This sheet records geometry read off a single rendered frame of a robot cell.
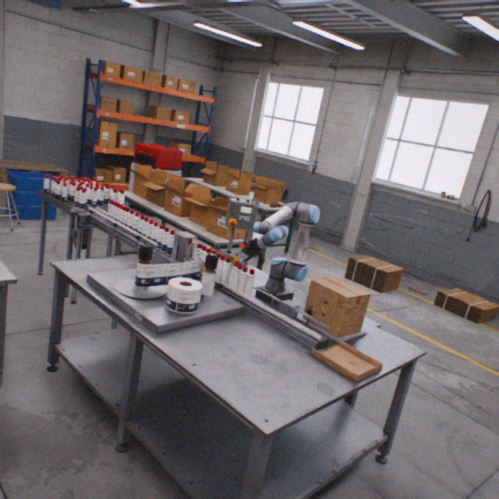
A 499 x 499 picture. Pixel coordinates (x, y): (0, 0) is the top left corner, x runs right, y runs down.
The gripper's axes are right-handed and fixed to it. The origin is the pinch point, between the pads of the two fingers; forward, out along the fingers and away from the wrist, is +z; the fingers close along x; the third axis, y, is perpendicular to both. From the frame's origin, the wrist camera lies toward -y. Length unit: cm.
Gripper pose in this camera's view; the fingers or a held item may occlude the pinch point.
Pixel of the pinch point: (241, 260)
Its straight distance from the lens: 302.7
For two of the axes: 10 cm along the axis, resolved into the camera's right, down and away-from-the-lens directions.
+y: -6.8, -6.8, -2.7
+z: -6.8, 4.5, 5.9
